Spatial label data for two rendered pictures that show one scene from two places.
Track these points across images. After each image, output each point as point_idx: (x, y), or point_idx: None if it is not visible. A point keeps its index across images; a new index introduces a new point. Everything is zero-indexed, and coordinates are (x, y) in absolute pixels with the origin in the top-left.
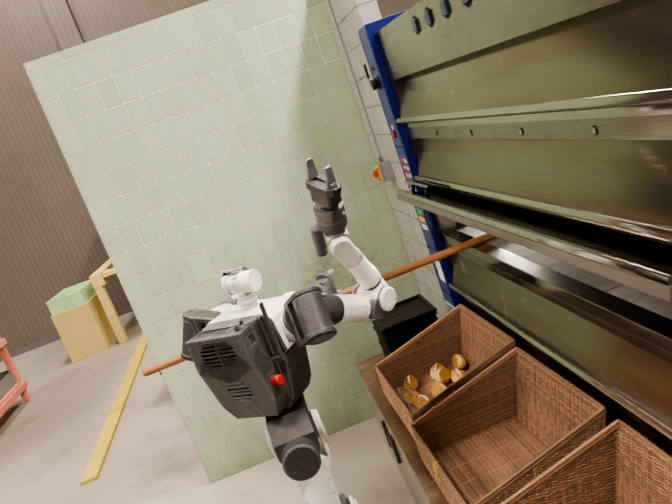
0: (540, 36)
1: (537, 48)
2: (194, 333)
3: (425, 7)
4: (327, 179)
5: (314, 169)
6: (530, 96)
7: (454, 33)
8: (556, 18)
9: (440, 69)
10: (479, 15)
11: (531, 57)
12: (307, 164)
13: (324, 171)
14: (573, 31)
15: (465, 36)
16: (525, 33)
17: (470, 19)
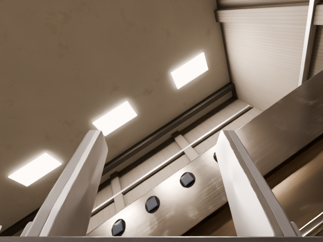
0: (281, 174)
1: (285, 180)
2: None
3: (116, 220)
4: (259, 172)
5: (90, 201)
6: (317, 208)
7: (162, 222)
8: (306, 141)
9: None
10: (206, 185)
11: (283, 188)
12: (96, 142)
13: (230, 138)
14: (318, 151)
15: (182, 215)
16: (274, 167)
17: (192, 195)
